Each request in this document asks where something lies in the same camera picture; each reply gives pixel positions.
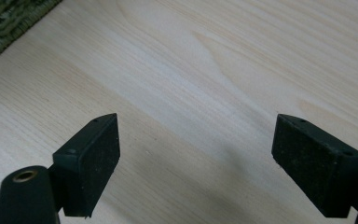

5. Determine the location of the green woven mat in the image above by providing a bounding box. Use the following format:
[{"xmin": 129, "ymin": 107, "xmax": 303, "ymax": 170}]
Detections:
[{"xmin": 0, "ymin": 0, "xmax": 63, "ymax": 70}]

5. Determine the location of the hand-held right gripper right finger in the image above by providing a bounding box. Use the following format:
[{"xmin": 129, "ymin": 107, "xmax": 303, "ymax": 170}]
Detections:
[{"xmin": 270, "ymin": 113, "xmax": 358, "ymax": 219}]

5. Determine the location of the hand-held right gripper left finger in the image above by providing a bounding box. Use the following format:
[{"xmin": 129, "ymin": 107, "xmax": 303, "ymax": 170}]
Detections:
[{"xmin": 51, "ymin": 112, "xmax": 121, "ymax": 218}]

